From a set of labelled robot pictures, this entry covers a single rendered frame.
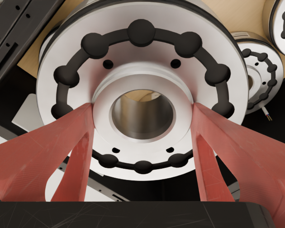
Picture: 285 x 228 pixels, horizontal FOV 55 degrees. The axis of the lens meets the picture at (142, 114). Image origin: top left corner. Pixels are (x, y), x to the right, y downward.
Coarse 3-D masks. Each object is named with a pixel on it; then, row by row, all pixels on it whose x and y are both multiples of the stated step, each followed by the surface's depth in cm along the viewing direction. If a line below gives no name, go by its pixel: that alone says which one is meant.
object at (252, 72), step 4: (248, 68) 31; (252, 68) 31; (248, 72) 31; (252, 72) 31; (256, 72) 31; (252, 76) 31; (256, 76) 31; (260, 76) 31; (252, 80) 32; (256, 80) 32; (260, 80) 32; (252, 84) 32; (256, 84) 32; (260, 84) 32; (252, 88) 32; (256, 88) 32; (252, 92) 33; (256, 92) 33
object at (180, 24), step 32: (128, 0) 11; (160, 0) 11; (64, 32) 11; (96, 32) 11; (128, 32) 11; (160, 32) 11; (192, 32) 11; (64, 64) 12; (96, 64) 12; (128, 64) 12; (160, 64) 12; (192, 64) 12; (224, 64) 12; (64, 96) 13; (192, 96) 13; (224, 96) 13; (96, 160) 15; (128, 160) 15; (160, 160) 15; (192, 160) 15
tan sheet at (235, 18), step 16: (80, 0) 30; (208, 0) 30; (224, 0) 30; (240, 0) 30; (256, 0) 30; (64, 16) 31; (224, 16) 31; (240, 16) 31; (256, 16) 31; (48, 32) 32; (256, 32) 32; (32, 48) 34; (32, 64) 35; (128, 96) 38
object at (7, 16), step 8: (8, 0) 21; (16, 0) 21; (24, 0) 21; (0, 8) 21; (8, 8) 21; (16, 8) 21; (24, 8) 21; (0, 16) 21; (8, 16) 21; (16, 16) 21; (0, 24) 22; (8, 24) 22; (0, 32) 22; (8, 32) 22; (0, 40) 23
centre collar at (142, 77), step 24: (120, 72) 12; (144, 72) 11; (168, 72) 12; (96, 96) 12; (120, 96) 12; (168, 96) 12; (96, 120) 13; (120, 144) 14; (144, 144) 14; (168, 144) 14
